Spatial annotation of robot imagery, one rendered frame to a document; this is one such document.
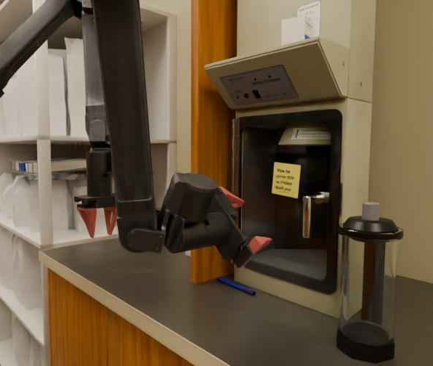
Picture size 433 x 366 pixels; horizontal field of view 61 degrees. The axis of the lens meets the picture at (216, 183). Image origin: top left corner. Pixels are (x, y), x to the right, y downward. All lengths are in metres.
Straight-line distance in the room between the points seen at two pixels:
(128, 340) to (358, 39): 0.88
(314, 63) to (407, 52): 0.53
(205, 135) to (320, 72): 0.37
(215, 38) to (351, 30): 0.38
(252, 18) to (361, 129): 0.39
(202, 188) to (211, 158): 0.47
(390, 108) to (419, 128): 0.11
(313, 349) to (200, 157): 0.53
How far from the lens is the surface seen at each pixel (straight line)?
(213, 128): 1.02
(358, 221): 0.69
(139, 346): 1.00
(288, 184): 0.88
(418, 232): 1.23
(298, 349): 0.76
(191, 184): 0.55
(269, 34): 0.97
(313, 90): 0.82
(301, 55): 0.78
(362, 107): 0.88
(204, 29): 1.05
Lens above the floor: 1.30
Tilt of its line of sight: 5 degrees down
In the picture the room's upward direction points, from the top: straight up
